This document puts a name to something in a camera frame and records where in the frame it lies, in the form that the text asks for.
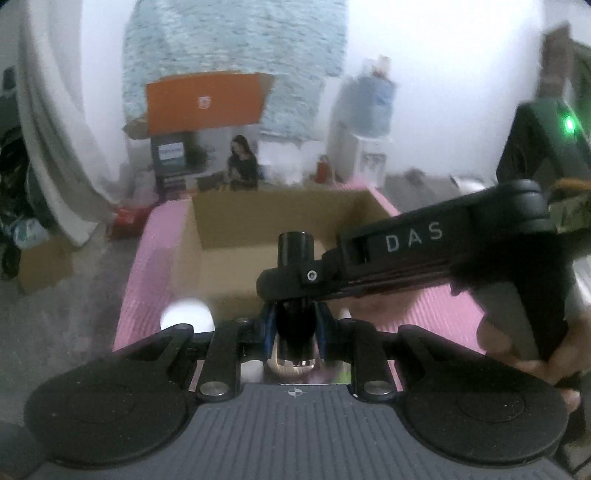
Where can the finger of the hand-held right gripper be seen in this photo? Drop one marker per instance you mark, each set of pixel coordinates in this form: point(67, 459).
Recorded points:
point(286, 282)

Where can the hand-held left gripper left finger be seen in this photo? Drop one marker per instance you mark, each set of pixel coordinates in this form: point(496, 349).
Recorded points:
point(267, 334)

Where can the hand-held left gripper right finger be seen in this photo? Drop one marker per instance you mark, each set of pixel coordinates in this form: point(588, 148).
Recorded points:
point(325, 333)

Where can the black cylinder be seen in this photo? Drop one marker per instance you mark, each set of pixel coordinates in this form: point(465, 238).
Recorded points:
point(295, 330)

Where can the large cardboard box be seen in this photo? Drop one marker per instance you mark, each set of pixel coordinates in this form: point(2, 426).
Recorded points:
point(240, 221)

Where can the person's right hand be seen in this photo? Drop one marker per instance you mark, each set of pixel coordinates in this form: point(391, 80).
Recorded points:
point(508, 342)

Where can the red bottle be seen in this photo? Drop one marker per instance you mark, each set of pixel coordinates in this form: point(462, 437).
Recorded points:
point(323, 170)

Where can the white plastic bag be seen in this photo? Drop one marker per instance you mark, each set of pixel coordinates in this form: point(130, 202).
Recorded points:
point(281, 161)

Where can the white water dispenser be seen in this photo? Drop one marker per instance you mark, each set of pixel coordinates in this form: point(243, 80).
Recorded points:
point(341, 154)

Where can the pink checkered cloth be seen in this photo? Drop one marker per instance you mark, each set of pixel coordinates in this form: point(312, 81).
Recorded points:
point(147, 277)

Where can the blue water jug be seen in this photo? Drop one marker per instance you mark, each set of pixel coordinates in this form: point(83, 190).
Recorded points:
point(369, 106)

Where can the red box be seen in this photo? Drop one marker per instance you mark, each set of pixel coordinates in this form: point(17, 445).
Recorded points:
point(127, 221)

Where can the orange-flap printed carton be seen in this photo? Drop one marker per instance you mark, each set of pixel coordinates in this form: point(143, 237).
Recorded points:
point(203, 101)

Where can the small cardboard box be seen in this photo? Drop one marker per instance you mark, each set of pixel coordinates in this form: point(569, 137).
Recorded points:
point(44, 265)

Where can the brown door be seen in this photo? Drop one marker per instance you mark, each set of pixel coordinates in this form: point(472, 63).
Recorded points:
point(556, 60)

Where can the white curtain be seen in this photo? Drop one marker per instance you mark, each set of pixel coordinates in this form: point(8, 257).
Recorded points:
point(60, 138)

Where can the dark cloth pile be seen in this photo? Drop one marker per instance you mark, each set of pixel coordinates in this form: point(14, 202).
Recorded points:
point(18, 207)

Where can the blue patterned wall cloth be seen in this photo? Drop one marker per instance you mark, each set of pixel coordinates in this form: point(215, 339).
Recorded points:
point(231, 37)

